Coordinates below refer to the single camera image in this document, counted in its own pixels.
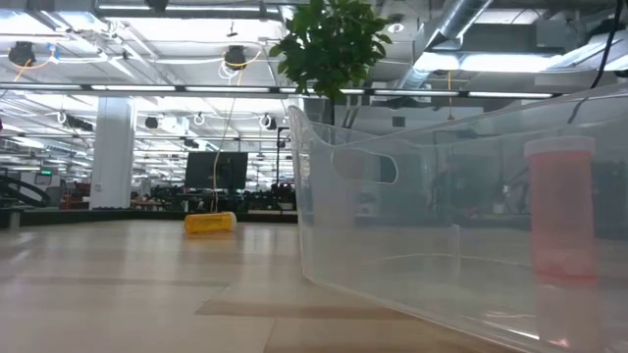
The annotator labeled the yellow pill bottle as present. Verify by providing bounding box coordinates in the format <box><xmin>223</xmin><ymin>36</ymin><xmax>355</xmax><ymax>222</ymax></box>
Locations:
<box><xmin>183</xmin><ymin>211</ymin><xmax>237</xmax><ymax>235</ymax></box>

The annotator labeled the red-orange pill bottle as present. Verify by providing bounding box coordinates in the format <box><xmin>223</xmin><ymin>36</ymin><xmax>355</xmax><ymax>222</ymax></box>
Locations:
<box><xmin>522</xmin><ymin>135</ymin><xmax>598</xmax><ymax>288</ymax></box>

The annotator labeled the clear plastic bin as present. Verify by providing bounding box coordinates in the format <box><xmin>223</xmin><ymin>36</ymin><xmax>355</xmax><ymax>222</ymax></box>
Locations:
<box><xmin>288</xmin><ymin>80</ymin><xmax>628</xmax><ymax>353</ymax></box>

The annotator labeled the white plant pot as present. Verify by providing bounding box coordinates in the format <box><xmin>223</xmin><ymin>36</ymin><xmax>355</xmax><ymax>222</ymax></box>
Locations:
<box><xmin>306</xmin><ymin>141</ymin><xmax>382</xmax><ymax>229</ymax></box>

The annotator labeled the black background monitor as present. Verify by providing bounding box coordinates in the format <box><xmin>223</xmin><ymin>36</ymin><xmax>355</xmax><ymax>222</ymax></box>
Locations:
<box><xmin>183</xmin><ymin>151</ymin><xmax>249</xmax><ymax>191</ymax></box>

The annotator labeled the green leafy plant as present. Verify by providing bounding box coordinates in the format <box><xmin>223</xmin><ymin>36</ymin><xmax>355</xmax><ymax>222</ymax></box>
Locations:
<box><xmin>268</xmin><ymin>0</ymin><xmax>393</xmax><ymax>102</ymax></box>

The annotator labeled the long ceiling light strip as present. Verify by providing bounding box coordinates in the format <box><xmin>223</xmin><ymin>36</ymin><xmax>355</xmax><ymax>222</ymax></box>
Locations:
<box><xmin>0</xmin><ymin>82</ymin><xmax>555</xmax><ymax>99</ymax></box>

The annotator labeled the white pillar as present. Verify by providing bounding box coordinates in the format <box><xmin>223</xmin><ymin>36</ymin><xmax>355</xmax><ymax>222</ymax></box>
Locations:
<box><xmin>88</xmin><ymin>95</ymin><xmax>136</xmax><ymax>211</ymax></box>

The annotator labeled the yellow hanging cable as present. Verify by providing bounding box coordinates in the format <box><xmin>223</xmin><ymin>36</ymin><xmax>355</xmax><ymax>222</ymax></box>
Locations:
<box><xmin>210</xmin><ymin>68</ymin><xmax>239</xmax><ymax>213</ymax></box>

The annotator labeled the black ceiling camera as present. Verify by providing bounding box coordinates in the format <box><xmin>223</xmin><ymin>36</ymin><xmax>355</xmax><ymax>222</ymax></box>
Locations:
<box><xmin>8</xmin><ymin>41</ymin><xmax>37</xmax><ymax>67</ymax></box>
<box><xmin>224</xmin><ymin>44</ymin><xmax>248</xmax><ymax>71</ymax></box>

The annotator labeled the silver ventilation duct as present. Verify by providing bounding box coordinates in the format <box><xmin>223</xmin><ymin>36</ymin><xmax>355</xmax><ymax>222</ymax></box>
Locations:
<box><xmin>394</xmin><ymin>0</ymin><xmax>495</xmax><ymax>92</ymax></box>

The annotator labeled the black aluminium table frame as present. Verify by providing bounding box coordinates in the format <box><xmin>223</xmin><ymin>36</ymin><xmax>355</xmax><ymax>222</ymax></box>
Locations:
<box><xmin>0</xmin><ymin>208</ymin><xmax>298</xmax><ymax>229</ymax></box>

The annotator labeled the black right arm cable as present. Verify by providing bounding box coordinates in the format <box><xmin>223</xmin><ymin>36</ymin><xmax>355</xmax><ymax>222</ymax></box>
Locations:
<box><xmin>566</xmin><ymin>0</ymin><xmax>625</xmax><ymax>126</ymax></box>

